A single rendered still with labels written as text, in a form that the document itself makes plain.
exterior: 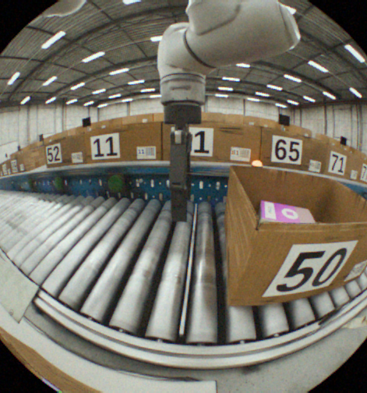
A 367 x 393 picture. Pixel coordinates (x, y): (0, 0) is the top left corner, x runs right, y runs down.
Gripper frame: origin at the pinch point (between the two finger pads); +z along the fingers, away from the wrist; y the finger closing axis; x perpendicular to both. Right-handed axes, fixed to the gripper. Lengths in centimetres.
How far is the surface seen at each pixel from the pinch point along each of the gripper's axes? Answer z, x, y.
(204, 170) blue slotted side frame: -1.6, 5.2, -23.0
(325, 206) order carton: 3.1, 49.5, -6.6
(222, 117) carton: -73, 70, -481
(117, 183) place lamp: 3.8, -28.8, -21.2
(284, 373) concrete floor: 85, 62, 41
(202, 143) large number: -10.7, 4.2, -28.8
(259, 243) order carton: -4.1, 10.6, 19.5
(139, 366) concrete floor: 85, -20, 32
